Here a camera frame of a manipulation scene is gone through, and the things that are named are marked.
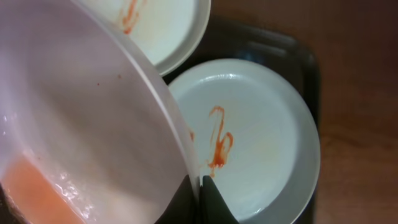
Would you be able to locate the pale green plate with ketchup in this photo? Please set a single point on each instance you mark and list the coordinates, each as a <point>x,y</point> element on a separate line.
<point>254,136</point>

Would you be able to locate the white plate with ketchup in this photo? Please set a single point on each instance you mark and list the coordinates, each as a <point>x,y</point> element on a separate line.
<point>166,31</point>

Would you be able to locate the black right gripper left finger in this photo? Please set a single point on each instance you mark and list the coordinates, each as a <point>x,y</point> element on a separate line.
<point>182,207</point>

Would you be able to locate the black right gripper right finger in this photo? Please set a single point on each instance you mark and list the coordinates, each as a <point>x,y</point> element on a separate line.
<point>213,208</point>

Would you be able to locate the brown serving tray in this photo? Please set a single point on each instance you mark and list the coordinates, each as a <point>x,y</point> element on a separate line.
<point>225,39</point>

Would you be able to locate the pink plate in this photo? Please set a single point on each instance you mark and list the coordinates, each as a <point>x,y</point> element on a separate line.
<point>85,106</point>

